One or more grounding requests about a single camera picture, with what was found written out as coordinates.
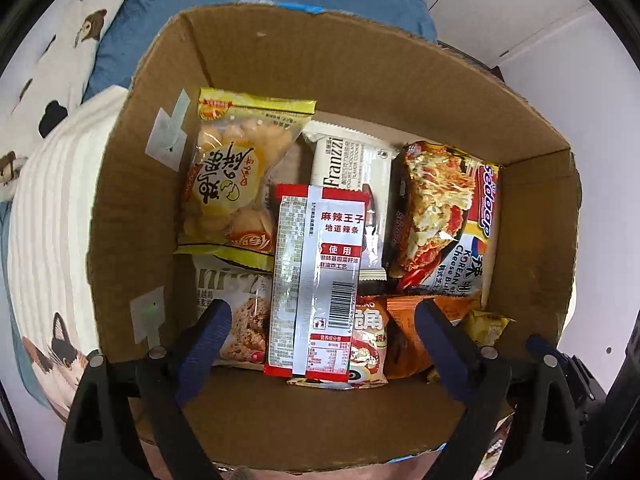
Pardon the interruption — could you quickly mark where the yellow egg pastry packet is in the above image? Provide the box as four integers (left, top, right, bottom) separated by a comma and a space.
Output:
173, 87, 317, 273

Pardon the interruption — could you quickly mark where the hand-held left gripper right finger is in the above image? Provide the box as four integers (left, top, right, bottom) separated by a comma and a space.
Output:
415, 297, 586, 480

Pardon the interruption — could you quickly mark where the orange snack packet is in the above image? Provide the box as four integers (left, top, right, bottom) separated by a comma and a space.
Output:
385, 295, 466, 381

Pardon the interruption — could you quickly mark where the cardboard box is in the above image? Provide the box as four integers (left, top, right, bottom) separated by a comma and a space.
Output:
87, 4, 583, 473

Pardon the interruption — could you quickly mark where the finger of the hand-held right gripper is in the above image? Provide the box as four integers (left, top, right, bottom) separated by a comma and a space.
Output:
525, 334, 568, 361

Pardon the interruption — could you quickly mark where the instant noodle packet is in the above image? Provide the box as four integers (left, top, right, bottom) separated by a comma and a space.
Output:
382, 141, 502, 297

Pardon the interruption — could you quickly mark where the bear print long pillow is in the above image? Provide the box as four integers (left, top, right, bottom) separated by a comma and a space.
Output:
0, 0, 141, 201

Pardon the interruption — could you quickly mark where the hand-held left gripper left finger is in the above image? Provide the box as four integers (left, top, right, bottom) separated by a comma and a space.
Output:
59, 299, 233, 480

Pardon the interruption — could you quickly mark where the panda print snack packet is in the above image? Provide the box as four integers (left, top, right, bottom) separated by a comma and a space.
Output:
465, 310, 516, 348
287, 295, 391, 387

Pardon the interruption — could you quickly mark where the red and white strip packet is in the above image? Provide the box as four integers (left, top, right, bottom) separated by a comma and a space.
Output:
263, 183, 371, 381

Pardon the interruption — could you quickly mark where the oat biscuit packet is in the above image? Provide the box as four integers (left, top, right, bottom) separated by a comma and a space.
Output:
192, 255, 273, 365

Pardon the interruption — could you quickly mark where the chocolate wafer stick packet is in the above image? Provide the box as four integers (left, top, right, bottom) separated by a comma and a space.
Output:
301, 121, 393, 281

